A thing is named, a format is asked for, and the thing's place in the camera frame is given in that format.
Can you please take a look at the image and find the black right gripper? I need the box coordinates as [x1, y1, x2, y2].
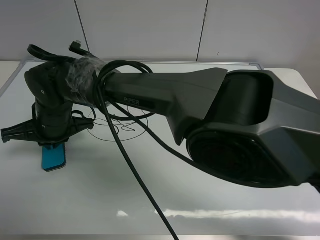
[1, 100, 94, 151]

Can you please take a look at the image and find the blue whiteboard eraser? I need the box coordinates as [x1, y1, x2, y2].
[41, 143, 67, 172]

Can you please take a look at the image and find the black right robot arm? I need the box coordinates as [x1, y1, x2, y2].
[1, 58, 320, 189]

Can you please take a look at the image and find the white whiteboard with aluminium frame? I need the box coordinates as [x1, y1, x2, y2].
[0, 57, 320, 236]

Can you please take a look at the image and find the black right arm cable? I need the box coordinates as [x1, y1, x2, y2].
[26, 40, 194, 240]

